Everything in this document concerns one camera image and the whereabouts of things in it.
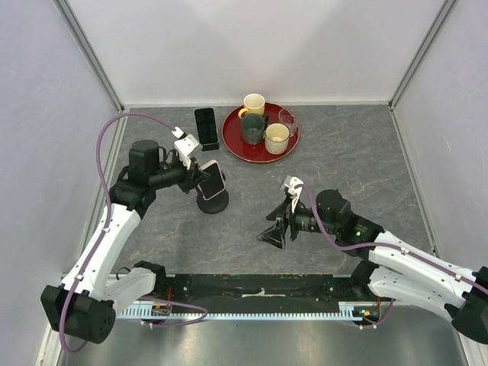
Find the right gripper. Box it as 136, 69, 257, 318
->
256, 194, 339, 250

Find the pink case smartphone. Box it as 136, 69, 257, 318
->
197, 159, 226, 201

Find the black round suction base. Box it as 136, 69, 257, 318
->
197, 190, 230, 214

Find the white case smartphone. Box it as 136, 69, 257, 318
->
194, 108, 218, 145

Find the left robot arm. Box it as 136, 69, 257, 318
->
40, 135, 208, 346

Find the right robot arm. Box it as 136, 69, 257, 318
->
257, 188, 487, 344

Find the dark green mug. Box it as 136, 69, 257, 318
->
241, 114, 265, 146

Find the red round tray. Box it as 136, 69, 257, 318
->
221, 106, 300, 163

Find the cream faceted cup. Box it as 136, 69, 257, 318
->
265, 124, 290, 155

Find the yellow mug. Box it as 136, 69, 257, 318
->
238, 93, 265, 119

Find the clear drinking glass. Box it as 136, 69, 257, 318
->
278, 108, 298, 137

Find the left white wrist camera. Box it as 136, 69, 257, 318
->
172, 127, 203, 170

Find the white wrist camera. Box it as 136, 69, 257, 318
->
172, 127, 203, 170
282, 175, 304, 213

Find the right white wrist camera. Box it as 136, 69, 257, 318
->
282, 175, 304, 213

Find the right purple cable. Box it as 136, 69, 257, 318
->
297, 184, 488, 329

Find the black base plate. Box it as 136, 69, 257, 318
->
152, 274, 377, 314

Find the grey slotted cable duct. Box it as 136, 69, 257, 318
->
117, 301, 362, 321

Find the left aluminium frame post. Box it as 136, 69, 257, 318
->
53, 0, 124, 112

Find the aluminium frame post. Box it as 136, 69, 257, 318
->
53, 0, 124, 112
388, 0, 458, 112

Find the right aluminium frame post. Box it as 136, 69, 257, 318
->
388, 0, 458, 112

